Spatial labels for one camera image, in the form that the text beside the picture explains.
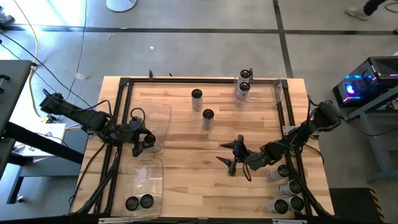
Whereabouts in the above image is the clear plastic bin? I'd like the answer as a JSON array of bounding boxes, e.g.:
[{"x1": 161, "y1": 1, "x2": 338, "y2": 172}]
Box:
[
  {"x1": 233, "y1": 73, "x2": 284, "y2": 109},
  {"x1": 136, "y1": 100, "x2": 173, "y2": 154},
  {"x1": 119, "y1": 157, "x2": 165, "y2": 222}
]

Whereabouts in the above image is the white Celsius soda can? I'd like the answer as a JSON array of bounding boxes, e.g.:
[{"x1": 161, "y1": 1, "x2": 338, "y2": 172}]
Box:
[
  {"x1": 139, "y1": 193, "x2": 155, "y2": 210},
  {"x1": 264, "y1": 198, "x2": 289, "y2": 215},
  {"x1": 190, "y1": 88, "x2": 204, "y2": 112},
  {"x1": 284, "y1": 195, "x2": 305, "y2": 213}
]

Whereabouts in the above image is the white cardboard box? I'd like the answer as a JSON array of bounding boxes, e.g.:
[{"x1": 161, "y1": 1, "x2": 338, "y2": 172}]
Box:
[{"x1": 11, "y1": 123, "x2": 68, "y2": 158}]

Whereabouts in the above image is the Celsius arctic vibe can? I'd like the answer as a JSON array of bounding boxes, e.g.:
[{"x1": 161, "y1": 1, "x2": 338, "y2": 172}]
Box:
[
  {"x1": 266, "y1": 164, "x2": 290, "y2": 182},
  {"x1": 124, "y1": 195, "x2": 141, "y2": 212}
]

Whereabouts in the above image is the person's foot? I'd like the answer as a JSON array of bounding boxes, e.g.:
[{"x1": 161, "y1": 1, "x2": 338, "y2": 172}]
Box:
[{"x1": 344, "y1": 6, "x2": 371, "y2": 21}]

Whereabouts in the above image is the black aluminium table frame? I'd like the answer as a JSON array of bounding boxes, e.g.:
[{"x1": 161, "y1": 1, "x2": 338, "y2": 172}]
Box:
[{"x1": 70, "y1": 76, "x2": 335, "y2": 222}]

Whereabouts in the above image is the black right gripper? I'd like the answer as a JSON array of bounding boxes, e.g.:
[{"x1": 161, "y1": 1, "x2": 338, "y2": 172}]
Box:
[{"x1": 216, "y1": 134, "x2": 272, "y2": 177}]

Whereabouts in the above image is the person's leg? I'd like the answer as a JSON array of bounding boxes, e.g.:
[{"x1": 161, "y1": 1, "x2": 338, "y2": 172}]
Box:
[{"x1": 363, "y1": 0, "x2": 388, "y2": 16}]

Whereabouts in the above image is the Celsius peach vibe can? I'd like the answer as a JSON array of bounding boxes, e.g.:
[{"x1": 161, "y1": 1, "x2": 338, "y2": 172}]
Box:
[
  {"x1": 234, "y1": 82, "x2": 251, "y2": 108},
  {"x1": 238, "y1": 68, "x2": 252, "y2": 84}
]

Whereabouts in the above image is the computer tower with RGB lights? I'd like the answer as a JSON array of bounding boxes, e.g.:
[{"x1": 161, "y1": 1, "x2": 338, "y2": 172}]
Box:
[{"x1": 332, "y1": 55, "x2": 398, "y2": 109}]

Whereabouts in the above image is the silver table bracket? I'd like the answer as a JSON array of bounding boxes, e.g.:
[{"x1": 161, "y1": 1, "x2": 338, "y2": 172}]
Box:
[
  {"x1": 98, "y1": 217, "x2": 125, "y2": 224},
  {"x1": 272, "y1": 218, "x2": 308, "y2": 224}
]

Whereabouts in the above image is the black desk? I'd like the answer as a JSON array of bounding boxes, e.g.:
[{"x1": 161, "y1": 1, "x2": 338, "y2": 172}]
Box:
[{"x1": 0, "y1": 58, "x2": 85, "y2": 205}]

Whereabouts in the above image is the grey metal desk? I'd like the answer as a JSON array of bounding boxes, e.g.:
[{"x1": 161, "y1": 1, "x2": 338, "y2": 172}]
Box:
[{"x1": 341, "y1": 85, "x2": 398, "y2": 183}]

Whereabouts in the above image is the Celsius tropical vibe can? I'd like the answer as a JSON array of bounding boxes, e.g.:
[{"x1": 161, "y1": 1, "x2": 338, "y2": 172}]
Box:
[
  {"x1": 277, "y1": 179, "x2": 302, "y2": 196},
  {"x1": 201, "y1": 108, "x2": 215, "y2": 131},
  {"x1": 142, "y1": 133, "x2": 157, "y2": 146}
]

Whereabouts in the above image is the white round floor base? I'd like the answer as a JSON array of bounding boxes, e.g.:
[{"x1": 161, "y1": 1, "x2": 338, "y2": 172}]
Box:
[{"x1": 106, "y1": 0, "x2": 138, "y2": 13}]

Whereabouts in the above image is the black floor cable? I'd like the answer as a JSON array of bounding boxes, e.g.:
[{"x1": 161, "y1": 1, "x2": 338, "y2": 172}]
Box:
[
  {"x1": 0, "y1": 30, "x2": 94, "y2": 108},
  {"x1": 49, "y1": 0, "x2": 88, "y2": 124}
]

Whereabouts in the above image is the yellow floor cable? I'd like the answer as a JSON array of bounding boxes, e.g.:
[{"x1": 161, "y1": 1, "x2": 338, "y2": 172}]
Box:
[{"x1": 11, "y1": 0, "x2": 43, "y2": 119}]

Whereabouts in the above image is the black hazard-striped box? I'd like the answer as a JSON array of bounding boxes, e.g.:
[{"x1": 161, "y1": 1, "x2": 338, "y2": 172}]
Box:
[{"x1": 328, "y1": 187, "x2": 387, "y2": 224}]

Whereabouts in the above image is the grey chair base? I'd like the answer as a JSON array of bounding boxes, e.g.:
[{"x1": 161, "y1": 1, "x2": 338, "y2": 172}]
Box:
[{"x1": 0, "y1": 5, "x2": 16, "y2": 26}]

